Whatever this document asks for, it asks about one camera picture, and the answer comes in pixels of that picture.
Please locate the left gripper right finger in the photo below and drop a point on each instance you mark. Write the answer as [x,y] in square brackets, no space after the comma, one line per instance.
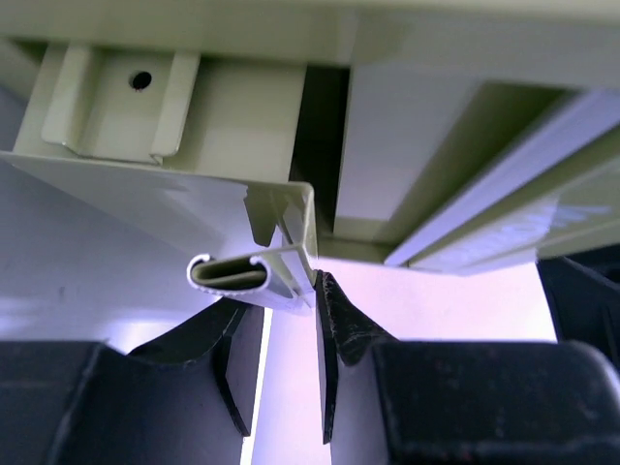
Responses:
[389,401]

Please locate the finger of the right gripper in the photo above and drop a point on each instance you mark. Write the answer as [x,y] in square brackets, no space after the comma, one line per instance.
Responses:
[582,292]

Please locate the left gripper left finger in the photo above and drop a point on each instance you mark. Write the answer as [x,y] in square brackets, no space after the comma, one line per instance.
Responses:
[185,397]

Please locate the green metal drawer box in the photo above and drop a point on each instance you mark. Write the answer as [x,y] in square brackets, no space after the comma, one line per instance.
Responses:
[443,136]

